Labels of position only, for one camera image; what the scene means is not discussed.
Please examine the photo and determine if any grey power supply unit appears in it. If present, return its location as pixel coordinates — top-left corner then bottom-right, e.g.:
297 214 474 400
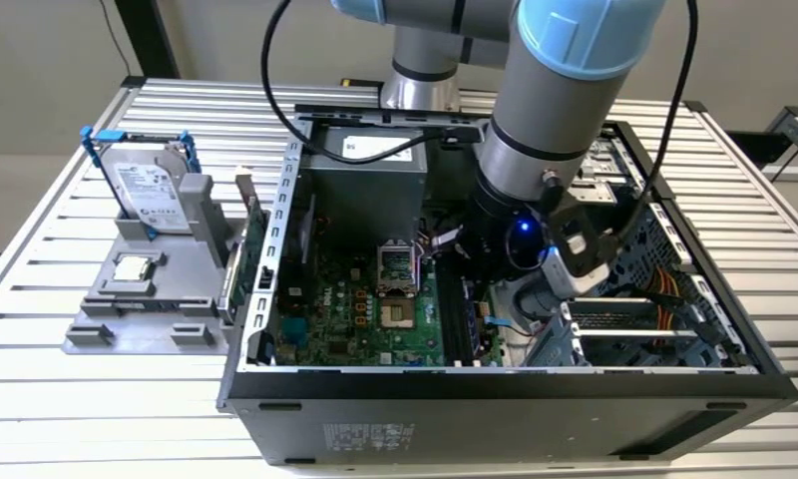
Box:
302 124 430 250

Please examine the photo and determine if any black frame post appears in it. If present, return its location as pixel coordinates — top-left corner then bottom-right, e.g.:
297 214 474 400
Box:
116 0 181 80

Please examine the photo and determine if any grey metal drive bay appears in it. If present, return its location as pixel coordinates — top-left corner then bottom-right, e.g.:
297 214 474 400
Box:
568 134 630 206

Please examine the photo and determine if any RAM stick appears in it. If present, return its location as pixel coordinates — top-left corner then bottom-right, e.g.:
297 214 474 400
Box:
460 278 485 356

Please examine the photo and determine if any grey parts rack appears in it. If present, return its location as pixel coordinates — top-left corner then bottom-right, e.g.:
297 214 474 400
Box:
62 172 272 356

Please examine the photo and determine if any CPU socket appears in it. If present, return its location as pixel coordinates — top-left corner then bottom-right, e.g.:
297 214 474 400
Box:
378 296 421 330

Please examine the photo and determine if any metal socket cover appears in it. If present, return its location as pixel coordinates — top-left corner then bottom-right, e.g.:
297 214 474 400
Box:
377 241 418 296

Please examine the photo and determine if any green motherboard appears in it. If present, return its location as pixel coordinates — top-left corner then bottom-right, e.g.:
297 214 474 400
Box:
272 251 506 368

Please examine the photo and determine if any black RAM slot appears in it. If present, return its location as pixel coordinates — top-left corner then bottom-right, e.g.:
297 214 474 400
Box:
436 256 465 366
452 278 484 368

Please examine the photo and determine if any silver CPU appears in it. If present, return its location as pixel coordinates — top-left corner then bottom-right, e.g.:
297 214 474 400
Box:
109 254 154 281

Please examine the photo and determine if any hard disk in blue carrier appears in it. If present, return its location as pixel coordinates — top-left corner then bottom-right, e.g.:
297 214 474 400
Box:
78 127 205 240

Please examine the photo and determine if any black cable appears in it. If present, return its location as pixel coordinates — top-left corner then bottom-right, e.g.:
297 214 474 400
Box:
260 0 490 165
610 0 701 239

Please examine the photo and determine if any grey metal disk bay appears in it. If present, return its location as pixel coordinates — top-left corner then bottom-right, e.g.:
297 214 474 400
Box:
524 296 706 368

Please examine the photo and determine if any black open PC case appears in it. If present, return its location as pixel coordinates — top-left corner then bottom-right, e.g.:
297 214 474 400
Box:
216 102 798 468

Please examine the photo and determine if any green graphics card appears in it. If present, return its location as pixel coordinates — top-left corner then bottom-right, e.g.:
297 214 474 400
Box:
218 167 272 320

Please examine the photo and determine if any orange wire bundle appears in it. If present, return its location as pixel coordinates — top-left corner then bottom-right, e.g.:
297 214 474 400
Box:
648 268 684 335

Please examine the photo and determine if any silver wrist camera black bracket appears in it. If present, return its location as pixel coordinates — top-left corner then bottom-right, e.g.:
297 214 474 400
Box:
537 199 624 296

